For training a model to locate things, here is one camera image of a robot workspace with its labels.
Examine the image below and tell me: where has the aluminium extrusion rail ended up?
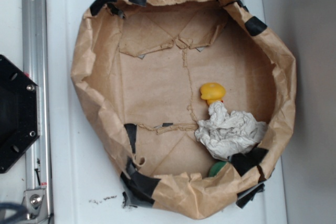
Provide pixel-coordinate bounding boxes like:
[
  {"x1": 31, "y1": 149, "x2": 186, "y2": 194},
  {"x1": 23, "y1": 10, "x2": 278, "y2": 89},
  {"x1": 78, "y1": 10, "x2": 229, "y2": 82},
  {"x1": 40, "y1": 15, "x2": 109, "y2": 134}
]
[{"x1": 22, "y1": 0, "x2": 54, "y2": 223}]

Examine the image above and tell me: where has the metal corner bracket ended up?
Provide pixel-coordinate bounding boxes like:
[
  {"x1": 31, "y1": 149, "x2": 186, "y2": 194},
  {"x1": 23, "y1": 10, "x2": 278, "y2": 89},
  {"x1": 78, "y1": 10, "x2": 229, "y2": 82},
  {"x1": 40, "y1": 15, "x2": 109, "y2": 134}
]
[{"x1": 22, "y1": 188, "x2": 49, "y2": 223}]

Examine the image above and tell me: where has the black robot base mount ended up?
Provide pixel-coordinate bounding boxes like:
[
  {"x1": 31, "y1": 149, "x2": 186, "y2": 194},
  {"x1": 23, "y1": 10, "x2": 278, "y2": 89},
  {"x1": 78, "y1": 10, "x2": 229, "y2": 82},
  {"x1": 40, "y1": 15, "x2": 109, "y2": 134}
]
[{"x1": 1, "y1": 55, "x2": 39, "y2": 174}]

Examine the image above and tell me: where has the yellow rubber duck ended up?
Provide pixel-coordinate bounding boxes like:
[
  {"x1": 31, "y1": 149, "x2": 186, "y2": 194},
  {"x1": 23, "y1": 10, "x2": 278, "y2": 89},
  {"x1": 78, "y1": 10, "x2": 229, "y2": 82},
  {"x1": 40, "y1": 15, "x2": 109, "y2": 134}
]
[{"x1": 200, "y1": 82, "x2": 226, "y2": 105}]

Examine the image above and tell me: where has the green round object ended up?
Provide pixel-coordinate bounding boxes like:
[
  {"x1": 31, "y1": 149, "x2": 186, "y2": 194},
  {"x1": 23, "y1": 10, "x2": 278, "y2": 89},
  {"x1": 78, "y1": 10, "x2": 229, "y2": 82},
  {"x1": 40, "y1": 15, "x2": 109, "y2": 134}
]
[{"x1": 208, "y1": 161, "x2": 227, "y2": 177}]

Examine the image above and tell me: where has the white plastic tray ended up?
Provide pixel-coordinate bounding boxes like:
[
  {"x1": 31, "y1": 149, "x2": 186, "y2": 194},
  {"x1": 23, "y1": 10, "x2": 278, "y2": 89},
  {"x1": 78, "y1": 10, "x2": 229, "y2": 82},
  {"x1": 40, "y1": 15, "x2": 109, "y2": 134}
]
[{"x1": 45, "y1": 0, "x2": 289, "y2": 224}]

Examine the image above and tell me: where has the brown paper bag bin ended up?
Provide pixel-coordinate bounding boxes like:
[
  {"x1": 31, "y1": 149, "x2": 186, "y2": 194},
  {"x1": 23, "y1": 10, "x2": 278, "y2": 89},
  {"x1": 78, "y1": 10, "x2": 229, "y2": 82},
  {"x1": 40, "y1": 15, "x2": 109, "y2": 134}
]
[{"x1": 71, "y1": 0, "x2": 297, "y2": 219}]

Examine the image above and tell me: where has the crumpled white paper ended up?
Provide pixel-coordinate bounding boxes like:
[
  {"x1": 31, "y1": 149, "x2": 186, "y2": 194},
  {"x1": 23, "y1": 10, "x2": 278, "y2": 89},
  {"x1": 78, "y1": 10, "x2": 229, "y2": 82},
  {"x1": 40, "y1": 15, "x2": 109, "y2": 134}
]
[{"x1": 195, "y1": 102, "x2": 268, "y2": 161}]

